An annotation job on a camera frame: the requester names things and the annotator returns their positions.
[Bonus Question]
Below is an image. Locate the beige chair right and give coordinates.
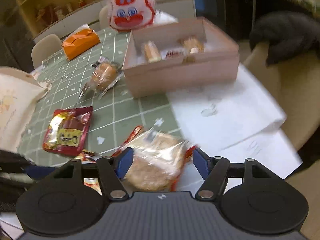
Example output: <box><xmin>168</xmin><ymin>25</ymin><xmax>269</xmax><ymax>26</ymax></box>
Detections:
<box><xmin>99</xmin><ymin>5</ymin><xmax>111</xmax><ymax>29</ymax></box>

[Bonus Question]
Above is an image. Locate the pink open gift box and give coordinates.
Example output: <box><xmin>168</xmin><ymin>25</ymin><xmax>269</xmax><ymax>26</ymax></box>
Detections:
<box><xmin>123</xmin><ymin>18</ymin><xmax>240</xmax><ymax>98</ymax></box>

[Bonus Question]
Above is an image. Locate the black jacket on chair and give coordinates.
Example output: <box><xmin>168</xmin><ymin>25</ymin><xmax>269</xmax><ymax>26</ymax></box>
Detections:
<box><xmin>249</xmin><ymin>11</ymin><xmax>319</xmax><ymax>65</ymax></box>

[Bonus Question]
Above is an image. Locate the green checkered tablecloth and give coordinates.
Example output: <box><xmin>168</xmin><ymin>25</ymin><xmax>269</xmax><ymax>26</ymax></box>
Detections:
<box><xmin>17</xmin><ymin>28</ymin><xmax>182</xmax><ymax>166</ymax></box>

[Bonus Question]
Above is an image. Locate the round cake clear packet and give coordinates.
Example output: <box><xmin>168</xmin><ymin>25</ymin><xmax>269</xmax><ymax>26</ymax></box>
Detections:
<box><xmin>112</xmin><ymin>126</ymin><xmax>196</xmax><ymax>192</ymax></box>

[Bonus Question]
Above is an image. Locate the dark red snack packet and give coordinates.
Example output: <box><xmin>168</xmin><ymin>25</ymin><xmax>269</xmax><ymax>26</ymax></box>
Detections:
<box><xmin>42</xmin><ymin>106</ymin><xmax>93</xmax><ymax>157</ymax></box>

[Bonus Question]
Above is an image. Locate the beige armchair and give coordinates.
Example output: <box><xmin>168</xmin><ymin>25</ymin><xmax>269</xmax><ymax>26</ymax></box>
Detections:
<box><xmin>244</xmin><ymin>43</ymin><xmax>319</xmax><ymax>150</ymax></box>

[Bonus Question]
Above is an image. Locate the gold red candy packet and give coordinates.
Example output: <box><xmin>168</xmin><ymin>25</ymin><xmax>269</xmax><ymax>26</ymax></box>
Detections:
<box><xmin>76</xmin><ymin>149</ymin><xmax>102</xmax><ymax>195</ymax></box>

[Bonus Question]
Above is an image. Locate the white cabinet with shelves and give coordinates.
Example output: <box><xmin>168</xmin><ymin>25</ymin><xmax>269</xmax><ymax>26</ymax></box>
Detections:
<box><xmin>16</xmin><ymin>0</ymin><xmax>196</xmax><ymax>42</ymax></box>

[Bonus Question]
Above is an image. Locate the orange tissue box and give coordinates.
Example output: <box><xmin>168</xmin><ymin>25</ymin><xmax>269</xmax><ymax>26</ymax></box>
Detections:
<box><xmin>62</xmin><ymin>24</ymin><xmax>100</xmax><ymax>61</ymax></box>

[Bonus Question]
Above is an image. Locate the long biscuit roll packet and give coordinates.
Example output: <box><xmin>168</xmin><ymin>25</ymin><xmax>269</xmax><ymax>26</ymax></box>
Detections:
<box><xmin>142</xmin><ymin>41</ymin><xmax>162</xmax><ymax>63</ymax></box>

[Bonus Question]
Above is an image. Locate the cream cartoon tote bag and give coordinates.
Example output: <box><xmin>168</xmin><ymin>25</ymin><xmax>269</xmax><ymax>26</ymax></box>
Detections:
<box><xmin>0</xmin><ymin>67</ymin><xmax>52</xmax><ymax>153</ymax></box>

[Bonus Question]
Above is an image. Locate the beige chair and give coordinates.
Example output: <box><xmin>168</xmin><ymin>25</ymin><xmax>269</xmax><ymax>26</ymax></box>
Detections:
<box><xmin>99</xmin><ymin>5</ymin><xmax>111</xmax><ymax>29</ymax></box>
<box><xmin>31</xmin><ymin>34</ymin><xmax>62</xmax><ymax>68</ymax></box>

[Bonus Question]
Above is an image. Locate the round bread clear packet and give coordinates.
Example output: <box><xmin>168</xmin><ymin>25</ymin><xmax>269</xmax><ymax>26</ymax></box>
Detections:
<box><xmin>78</xmin><ymin>57</ymin><xmax>124</xmax><ymax>100</ymax></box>

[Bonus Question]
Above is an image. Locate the beige chair left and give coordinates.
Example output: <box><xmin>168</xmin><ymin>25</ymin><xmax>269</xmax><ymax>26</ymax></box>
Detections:
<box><xmin>31</xmin><ymin>34</ymin><xmax>62</xmax><ymax>68</ymax></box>

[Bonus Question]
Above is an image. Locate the red rabbit plush bag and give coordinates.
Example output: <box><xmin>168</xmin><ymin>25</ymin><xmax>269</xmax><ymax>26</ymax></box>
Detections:
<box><xmin>106</xmin><ymin>0</ymin><xmax>156</xmax><ymax>31</ymax></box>

